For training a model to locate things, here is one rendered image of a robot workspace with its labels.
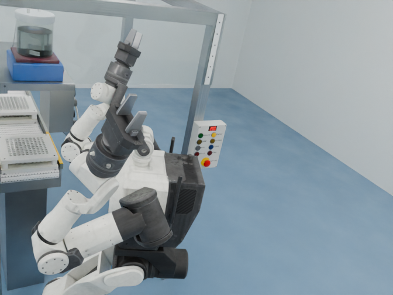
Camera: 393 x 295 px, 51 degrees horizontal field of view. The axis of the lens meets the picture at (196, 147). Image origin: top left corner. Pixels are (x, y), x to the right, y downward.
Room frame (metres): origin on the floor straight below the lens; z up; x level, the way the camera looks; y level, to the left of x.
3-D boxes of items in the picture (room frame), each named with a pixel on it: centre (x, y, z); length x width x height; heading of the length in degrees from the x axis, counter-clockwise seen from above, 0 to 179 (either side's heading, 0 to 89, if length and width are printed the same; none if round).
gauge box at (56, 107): (1.71, 0.67, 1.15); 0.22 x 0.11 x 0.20; 34
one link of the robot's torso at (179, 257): (1.20, 0.08, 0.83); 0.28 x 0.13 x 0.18; 103
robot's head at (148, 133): (1.19, 0.17, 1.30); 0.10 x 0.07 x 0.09; 13
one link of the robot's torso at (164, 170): (1.20, 0.11, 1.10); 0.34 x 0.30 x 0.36; 13
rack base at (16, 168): (1.68, 0.79, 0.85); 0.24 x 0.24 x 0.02; 33
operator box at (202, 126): (1.96, -0.04, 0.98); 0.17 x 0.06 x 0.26; 124
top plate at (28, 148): (1.68, 0.79, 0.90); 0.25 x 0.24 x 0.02; 123
